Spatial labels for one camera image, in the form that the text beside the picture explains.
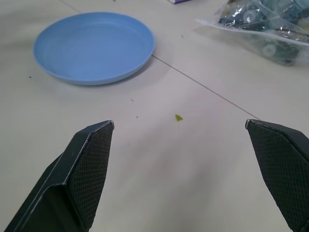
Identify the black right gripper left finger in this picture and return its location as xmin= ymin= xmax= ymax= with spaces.
xmin=4 ymin=120 xmax=115 ymax=232

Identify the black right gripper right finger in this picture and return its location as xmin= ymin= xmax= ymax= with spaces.
xmin=245 ymin=118 xmax=309 ymax=232

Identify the blue round plate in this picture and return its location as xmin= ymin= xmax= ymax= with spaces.
xmin=33 ymin=12 xmax=155 ymax=86

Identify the clear plastic bag with parts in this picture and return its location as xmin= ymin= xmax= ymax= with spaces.
xmin=195 ymin=0 xmax=309 ymax=66

